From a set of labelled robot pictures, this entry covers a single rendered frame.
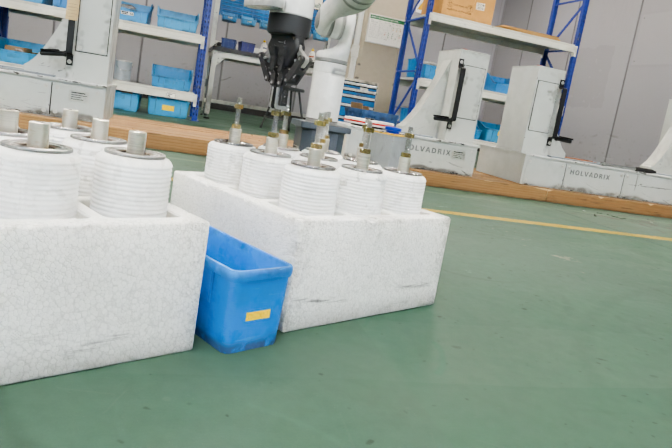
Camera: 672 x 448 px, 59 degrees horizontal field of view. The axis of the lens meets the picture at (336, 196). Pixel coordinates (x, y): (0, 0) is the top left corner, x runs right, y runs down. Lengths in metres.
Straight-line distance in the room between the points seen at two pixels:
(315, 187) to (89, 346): 0.40
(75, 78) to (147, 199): 2.45
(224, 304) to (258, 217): 0.20
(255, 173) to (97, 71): 2.22
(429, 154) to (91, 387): 2.88
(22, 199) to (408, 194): 0.66
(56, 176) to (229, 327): 0.30
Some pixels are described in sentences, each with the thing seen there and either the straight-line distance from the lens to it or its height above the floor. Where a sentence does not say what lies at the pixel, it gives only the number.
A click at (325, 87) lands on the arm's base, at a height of 0.40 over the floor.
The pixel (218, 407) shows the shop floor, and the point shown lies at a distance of 0.72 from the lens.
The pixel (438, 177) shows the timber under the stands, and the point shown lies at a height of 0.06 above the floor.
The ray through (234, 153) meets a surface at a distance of 1.12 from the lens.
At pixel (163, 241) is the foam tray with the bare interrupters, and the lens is 0.76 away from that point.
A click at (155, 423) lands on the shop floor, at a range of 0.69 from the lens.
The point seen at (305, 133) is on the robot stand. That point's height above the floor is 0.27.
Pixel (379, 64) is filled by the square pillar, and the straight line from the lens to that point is 7.67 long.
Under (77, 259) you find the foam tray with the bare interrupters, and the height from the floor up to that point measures 0.14.
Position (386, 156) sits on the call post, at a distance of 1.36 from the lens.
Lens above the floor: 0.35
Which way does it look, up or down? 9 degrees down
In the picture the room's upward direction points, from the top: 10 degrees clockwise
